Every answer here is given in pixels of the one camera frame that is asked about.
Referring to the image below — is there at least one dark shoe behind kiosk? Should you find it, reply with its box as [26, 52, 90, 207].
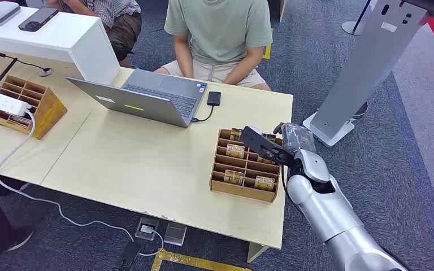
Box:
[353, 100, 370, 120]

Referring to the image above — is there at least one closed steel floor socket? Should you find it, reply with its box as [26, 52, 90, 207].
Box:
[163, 222, 188, 247]

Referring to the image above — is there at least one person in striped shirt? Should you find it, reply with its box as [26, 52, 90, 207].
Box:
[46, 0, 143, 69]

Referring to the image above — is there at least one person in green shirt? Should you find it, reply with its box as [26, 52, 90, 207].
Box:
[153, 0, 274, 92]

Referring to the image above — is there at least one thin black cable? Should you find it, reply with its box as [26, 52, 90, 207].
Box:
[0, 22, 49, 72]

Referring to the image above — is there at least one cardboard card organizer with cards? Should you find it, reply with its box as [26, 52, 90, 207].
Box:
[209, 128, 284, 204]

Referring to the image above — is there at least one wooden organizer with yellow tape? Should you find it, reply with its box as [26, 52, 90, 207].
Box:
[0, 75, 68, 141]

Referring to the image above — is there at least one white power cable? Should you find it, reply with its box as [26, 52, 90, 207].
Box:
[0, 111, 164, 257]

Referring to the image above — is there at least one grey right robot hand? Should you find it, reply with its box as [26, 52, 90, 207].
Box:
[272, 123, 331, 185]

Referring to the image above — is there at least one grey kiosk stand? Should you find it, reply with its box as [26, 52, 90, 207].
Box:
[302, 0, 434, 148]

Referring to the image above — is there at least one black external drive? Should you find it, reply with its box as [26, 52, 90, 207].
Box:
[206, 90, 222, 107]

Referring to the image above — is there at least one black perforated wrist bracket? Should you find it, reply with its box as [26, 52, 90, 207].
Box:
[238, 126, 296, 169]

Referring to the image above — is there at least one silver stanchion post base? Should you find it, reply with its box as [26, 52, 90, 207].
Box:
[341, 0, 373, 37]

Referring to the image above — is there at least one white reception counter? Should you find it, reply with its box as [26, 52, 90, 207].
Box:
[0, 1, 121, 86]

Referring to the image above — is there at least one floor socket with plug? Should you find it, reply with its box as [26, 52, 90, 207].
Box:
[134, 217, 160, 242]

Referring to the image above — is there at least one grey laptop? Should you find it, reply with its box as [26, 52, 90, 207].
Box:
[66, 68, 209, 129]

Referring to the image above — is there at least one short black drive cable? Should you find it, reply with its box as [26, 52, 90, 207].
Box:
[191, 105, 215, 124]

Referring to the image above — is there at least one white power strip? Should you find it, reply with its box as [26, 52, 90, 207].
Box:
[0, 86, 33, 118]

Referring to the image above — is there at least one black smartphone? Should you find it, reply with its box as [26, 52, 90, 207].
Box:
[18, 6, 60, 33]

